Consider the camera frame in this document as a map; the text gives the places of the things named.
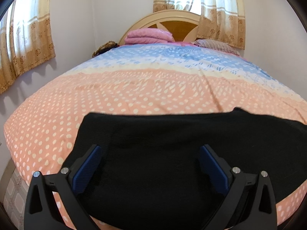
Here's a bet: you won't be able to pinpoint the wide beige floral curtain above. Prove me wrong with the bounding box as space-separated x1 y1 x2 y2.
153 0 246 51

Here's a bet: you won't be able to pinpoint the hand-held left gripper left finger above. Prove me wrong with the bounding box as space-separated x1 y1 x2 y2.
24 144 103 230

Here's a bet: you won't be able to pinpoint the black pants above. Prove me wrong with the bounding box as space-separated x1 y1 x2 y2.
61 107 307 228

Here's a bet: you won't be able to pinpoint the polka dot duvet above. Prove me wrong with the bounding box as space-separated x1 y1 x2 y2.
3 43 307 230

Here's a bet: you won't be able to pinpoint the brown woven bag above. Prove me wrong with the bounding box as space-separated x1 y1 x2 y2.
92 41 118 58

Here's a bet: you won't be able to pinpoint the striped pillow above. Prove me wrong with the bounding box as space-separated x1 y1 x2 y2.
193 39 238 55

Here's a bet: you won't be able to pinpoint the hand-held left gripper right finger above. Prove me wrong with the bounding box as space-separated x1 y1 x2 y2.
199 144 278 230

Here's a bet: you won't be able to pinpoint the narrow beige floral curtain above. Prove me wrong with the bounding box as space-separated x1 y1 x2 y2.
0 0 56 94

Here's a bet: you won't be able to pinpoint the folded pink blanket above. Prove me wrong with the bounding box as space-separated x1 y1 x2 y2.
125 28 175 45

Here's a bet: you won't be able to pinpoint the cream wooden headboard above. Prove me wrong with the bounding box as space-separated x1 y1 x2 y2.
118 10 204 46

